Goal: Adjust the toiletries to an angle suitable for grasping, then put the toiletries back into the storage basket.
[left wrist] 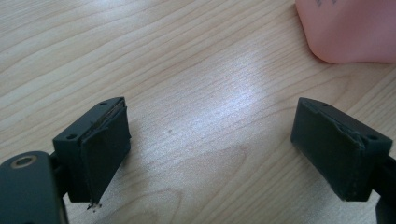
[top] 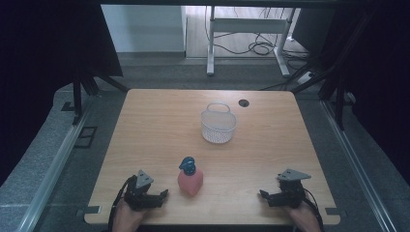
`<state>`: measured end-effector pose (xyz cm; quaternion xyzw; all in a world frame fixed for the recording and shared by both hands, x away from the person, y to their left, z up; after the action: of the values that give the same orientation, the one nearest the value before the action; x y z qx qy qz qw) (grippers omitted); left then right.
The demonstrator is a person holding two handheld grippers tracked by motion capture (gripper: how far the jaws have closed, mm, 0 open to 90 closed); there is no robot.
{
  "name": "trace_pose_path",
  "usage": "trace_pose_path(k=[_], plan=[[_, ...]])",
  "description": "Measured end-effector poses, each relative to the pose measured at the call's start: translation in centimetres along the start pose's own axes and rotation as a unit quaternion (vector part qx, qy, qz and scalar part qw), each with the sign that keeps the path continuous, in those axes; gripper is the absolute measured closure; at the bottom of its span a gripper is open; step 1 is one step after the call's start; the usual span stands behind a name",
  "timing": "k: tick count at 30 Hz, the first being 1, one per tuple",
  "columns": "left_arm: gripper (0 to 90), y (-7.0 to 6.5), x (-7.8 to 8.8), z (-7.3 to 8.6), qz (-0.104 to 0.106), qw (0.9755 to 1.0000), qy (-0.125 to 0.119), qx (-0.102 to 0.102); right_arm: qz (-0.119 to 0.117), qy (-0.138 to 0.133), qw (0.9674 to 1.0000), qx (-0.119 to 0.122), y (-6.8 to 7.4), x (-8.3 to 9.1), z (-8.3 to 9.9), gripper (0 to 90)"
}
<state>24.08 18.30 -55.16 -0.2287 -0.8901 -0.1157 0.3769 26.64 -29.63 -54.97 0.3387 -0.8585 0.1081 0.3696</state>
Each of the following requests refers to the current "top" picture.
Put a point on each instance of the aluminium floor rail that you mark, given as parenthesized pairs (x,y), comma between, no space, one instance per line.
(54,167)
(354,161)

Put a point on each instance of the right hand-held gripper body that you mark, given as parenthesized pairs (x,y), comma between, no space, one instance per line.
(291,191)

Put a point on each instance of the white cabinet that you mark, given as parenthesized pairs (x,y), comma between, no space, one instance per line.
(145,29)

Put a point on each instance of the black metal stand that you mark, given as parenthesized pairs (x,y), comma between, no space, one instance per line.
(77,93)
(338,93)

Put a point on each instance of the person's left hand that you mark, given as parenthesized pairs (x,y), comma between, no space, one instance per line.
(125,216)

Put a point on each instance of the pink bottle with blue pump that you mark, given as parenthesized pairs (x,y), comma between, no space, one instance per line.
(190,180)

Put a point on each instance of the black curtain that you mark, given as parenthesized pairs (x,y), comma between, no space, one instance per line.
(380,80)
(38,64)

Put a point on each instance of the white power strip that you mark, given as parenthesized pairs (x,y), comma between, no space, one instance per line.
(305,78)

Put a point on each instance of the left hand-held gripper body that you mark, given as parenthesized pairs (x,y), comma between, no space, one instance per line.
(139,193)

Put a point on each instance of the white metal desk frame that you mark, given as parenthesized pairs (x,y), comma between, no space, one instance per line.
(248,25)

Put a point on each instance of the black table grommet hole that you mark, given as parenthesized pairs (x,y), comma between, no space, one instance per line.
(243,103)

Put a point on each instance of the person's right hand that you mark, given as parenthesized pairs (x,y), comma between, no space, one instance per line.
(303,217)

